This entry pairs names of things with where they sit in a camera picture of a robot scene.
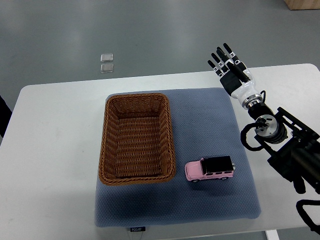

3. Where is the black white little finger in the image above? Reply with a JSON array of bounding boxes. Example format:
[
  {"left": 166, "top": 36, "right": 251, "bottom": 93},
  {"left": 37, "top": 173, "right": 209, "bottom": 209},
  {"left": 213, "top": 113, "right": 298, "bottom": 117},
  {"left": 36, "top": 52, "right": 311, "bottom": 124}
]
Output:
[{"left": 207, "top": 60, "right": 224, "bottom": 77}]

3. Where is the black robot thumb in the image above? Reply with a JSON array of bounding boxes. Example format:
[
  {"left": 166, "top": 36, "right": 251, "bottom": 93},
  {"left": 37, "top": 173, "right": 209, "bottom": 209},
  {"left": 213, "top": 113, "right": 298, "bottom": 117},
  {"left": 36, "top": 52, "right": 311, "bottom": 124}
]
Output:
[{"left": 231, "top": 62, "right": 251, "bottom": 82}]

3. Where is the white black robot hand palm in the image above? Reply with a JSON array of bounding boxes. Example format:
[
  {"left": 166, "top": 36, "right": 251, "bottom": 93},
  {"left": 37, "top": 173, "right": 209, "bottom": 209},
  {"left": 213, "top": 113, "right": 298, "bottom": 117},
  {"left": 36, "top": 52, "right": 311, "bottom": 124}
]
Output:
[{"left": 219, "top": 62, "right": 262, "bottom": 108}]

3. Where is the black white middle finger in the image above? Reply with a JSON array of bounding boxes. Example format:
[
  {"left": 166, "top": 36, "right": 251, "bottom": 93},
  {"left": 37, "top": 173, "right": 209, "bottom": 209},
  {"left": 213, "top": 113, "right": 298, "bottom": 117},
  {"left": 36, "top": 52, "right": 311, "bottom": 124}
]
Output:
[{"left": 216, "top": 47, "right": 234, "bottom": 67}]

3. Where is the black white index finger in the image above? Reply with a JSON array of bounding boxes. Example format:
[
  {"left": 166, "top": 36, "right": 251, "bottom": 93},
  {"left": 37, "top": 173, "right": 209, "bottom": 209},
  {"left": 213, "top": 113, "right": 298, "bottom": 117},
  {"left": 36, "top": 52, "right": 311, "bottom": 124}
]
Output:
[{"left": 223, "top": 43, "right": 241, "bottom": 65}]

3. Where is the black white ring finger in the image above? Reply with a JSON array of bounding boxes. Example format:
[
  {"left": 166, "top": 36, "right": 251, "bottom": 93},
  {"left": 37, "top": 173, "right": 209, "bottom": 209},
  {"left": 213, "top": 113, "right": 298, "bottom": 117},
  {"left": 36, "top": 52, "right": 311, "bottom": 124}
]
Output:
[{"left": 211, "top": 53, "right": 229, "bottom": 73}]

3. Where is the pink toy car black roof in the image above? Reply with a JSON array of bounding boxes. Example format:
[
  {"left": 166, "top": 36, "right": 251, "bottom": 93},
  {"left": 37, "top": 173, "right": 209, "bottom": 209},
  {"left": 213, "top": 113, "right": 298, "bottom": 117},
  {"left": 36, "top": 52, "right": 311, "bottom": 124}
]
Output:
[{"left": 184, "top": 155, "right": 236, "bottom": 183}]

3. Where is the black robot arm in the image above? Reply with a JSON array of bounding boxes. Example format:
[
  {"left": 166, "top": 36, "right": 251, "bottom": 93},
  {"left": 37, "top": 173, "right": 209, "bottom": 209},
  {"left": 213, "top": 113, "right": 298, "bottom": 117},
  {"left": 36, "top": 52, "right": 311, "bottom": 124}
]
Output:
[{"left": 208, "top": 43, "right": 320, "bottom": 194}]

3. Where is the brown wicker basket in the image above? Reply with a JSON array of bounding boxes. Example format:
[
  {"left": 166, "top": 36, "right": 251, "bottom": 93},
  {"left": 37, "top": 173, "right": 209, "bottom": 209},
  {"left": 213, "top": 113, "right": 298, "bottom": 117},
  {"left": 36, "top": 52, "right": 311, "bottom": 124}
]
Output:
[{"left": 98, "top": 93, "right": 176, "bottom": 186}]

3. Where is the blue grey foam mat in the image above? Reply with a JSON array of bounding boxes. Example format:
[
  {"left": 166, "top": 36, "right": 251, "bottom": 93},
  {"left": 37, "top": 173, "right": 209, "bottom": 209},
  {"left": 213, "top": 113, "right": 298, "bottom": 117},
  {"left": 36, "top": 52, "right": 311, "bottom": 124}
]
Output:
[{"left": 95, "top": 87, "right": 261, "bottom": 227}]

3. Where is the wooden box corner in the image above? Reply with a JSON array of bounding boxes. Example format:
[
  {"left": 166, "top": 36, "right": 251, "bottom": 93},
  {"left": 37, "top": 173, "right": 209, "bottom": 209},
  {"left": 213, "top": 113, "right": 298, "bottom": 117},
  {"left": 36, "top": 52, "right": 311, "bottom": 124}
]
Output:
[{"left": 284, "top": 0, "right": 320, "bottom": 10}]

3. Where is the upper floor metal plate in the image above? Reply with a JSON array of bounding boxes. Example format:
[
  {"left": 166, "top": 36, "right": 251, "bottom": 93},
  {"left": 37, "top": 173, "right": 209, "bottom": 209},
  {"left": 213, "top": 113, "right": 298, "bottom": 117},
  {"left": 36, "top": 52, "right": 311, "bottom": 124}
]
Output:
[{"left": 100, "top": 53, "right": 114, "bottom": 63}]

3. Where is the white table leg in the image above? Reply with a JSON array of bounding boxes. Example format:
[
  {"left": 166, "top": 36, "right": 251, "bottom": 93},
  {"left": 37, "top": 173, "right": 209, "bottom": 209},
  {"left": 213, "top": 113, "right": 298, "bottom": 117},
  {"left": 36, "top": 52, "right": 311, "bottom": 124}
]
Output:
[{"left": 265, "top": 229, "right": 280, "bottom": 240}]

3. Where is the black object at left edge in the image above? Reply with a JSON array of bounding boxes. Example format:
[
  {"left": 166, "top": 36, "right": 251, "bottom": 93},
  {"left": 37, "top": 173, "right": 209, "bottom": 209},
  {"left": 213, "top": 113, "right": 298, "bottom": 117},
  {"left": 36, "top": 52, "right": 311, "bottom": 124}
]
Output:
[{"left": 0, "top": 96, "right": 12, "bottom": 138}]

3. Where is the black cable loop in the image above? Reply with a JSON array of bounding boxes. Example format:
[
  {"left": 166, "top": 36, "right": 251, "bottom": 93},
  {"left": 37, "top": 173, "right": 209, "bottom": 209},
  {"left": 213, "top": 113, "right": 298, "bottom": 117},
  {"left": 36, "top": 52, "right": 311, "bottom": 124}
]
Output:
[{"left": 295, "top": 199, "right": 320, "bottom": 236}]

